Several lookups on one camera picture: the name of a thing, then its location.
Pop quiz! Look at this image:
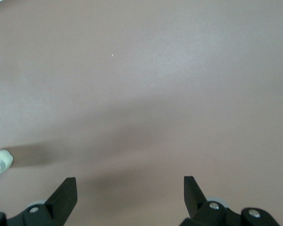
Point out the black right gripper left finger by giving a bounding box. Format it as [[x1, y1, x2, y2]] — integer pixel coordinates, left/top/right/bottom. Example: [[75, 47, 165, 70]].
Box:
[[21, 177, 78, 226]]

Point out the white blue tennis ball can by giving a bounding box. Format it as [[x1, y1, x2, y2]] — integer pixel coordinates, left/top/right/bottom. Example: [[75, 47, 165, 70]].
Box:
[[0, 150, 15, 181]]

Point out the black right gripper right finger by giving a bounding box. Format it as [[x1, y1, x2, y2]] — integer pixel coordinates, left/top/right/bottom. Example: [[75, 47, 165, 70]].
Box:
[[183, 176, 230, 226]]

